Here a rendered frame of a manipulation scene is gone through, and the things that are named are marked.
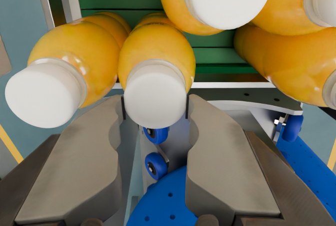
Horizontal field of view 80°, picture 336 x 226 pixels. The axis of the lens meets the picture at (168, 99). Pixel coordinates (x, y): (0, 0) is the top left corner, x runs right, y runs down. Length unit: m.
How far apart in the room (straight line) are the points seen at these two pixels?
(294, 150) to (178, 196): 0.75
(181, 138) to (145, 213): 0.13
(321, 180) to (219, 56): 0.68
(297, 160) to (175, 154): 0.65
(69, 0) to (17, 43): 1.17
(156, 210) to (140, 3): 0.27
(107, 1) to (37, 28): 1.10
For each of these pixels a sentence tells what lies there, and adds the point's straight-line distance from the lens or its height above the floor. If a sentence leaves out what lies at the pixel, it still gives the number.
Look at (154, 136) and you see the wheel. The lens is 0.29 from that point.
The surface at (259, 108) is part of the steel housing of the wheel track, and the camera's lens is 0.36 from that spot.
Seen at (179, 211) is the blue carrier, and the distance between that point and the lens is 0.29.
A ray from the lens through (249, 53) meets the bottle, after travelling 0.26.
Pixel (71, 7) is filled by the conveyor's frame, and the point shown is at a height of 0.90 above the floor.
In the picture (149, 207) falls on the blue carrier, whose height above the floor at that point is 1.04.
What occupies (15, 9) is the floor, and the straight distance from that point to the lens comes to 1.43.
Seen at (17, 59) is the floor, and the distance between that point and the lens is 1.51.
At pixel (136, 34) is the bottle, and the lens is 0.17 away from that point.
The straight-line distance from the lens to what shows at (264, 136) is 0.30.
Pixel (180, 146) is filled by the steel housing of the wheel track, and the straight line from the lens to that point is 0.37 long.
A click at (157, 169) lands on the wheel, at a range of 0.33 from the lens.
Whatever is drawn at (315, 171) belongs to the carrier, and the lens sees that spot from 0.93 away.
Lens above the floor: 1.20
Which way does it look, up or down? 61 degrees down
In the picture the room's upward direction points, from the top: 176 degrees clockwise
